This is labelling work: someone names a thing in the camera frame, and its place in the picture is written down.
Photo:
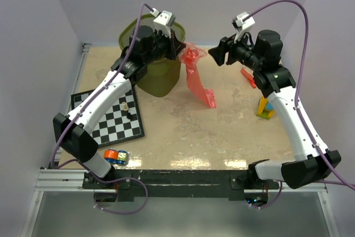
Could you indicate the small red plastic bag piece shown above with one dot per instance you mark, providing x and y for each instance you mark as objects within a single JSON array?
[{"x": 249, "y": 77}]

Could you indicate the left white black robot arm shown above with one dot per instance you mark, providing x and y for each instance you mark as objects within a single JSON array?
[{"x": 73, "y": 130}]

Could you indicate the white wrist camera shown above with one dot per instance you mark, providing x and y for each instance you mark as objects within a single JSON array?
[
  {"x": 163, "y": 22},
  {"x": 242, "y": 23}
]

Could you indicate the black chess piece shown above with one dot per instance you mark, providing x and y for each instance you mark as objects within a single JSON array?
[{"x": 129, "y": 115}]

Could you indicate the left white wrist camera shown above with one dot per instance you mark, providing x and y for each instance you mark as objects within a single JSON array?
[{"x": 163, "y": 22}]

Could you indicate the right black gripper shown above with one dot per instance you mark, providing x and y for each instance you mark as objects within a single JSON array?
[{"x": 219, "y": 53}]

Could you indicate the orange blue toy car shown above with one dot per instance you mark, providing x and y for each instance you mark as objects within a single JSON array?
[{"x": 116, "y": 156}]

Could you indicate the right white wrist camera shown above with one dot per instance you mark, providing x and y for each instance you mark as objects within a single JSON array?
[{"x": 242, "y": 23}]

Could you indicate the colourful toy block stack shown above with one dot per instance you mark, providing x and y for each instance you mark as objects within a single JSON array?
[{"x": 265, "y": 109}]

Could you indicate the cream chess piece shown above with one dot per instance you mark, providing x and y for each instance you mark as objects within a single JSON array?
[{"x": 125, "y": 106}]

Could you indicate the olive green mesh trash bin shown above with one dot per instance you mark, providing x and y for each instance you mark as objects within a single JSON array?
[{"x": 163, "y": 74}]

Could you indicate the black white chessboard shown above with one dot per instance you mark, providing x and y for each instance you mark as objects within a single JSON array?
[{"x": 114, "y": 127}]

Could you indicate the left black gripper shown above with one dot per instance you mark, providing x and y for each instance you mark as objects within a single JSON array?
[{"x": 174, "y": 45}]

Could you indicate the red plastic trash bag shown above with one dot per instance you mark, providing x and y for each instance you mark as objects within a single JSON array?
[{"x": 190, "y": 56}]

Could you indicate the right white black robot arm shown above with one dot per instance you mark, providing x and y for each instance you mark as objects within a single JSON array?
[{"x": 313, "y": 159}]

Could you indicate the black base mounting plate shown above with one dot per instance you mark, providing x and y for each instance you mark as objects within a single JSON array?
[{"x": 230, "y": 184}]

